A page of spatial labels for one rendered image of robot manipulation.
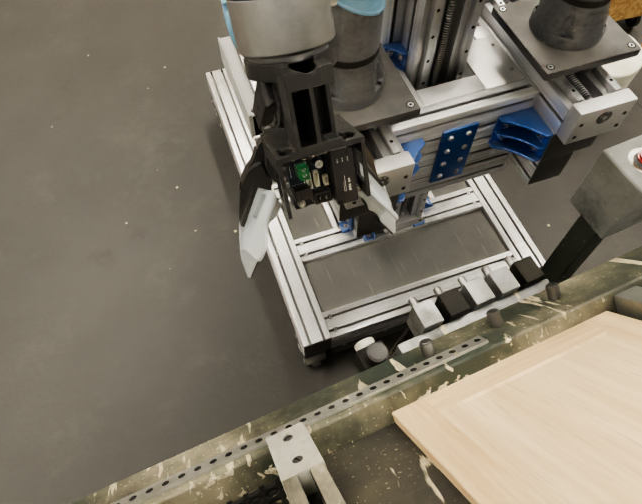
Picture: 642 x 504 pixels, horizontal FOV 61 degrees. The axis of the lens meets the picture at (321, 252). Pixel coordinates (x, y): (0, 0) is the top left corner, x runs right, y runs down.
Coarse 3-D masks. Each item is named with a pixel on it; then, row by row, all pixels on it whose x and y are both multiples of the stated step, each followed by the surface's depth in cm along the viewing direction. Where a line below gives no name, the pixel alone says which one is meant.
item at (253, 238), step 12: (264, 192) 48; (252, 204) 48; (264, 204) 48; (276, 204) 49; (252, 216) 49; (264, 216) 47; (240, 228) 49; (252, 228) 49; (264, 228) 47; (240, 240) 50; (252, 240) 48; (264, 240) 46; (240, 252) 51; (252, 252) 48; (264, 252) 46; (252, 264) 51
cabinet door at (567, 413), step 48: (576, 336) 92; (624, 336) 87; (480, 384) 87; (528, 384) 83; (576, 384) 79; (624, 384) 75; (432, 432) 79; (480, 432) 76; (528, 432) 72; (576, 432) 69; (624, 432) 66; (480, 480) 66; (528, 480) 64; (576, 480) 62; (624, 480) 59
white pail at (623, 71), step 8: (640, 56) 207; (608, 64) 206; (616, 64) 206; (624, 64) 206; (632, 64) 206; (640, 64) 204; (608, 72) 203; (616, 72) 203; (624, 72) 203; (632, 72) 202; (616, 80) 203; (624, 80) 204; (624, 88) 211
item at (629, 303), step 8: (632, 288) 97; (640, 288) 96; (616, 296) 96; (624, 296) 95; (632, 296) 94; (640, 296) 93; (616, 304) 97; (624, 304) 95; (632, 304) 93; (640, 304) 91; (624, 312) 96; (632, 312) 94; (640, 312) 92; (640, 320) 93
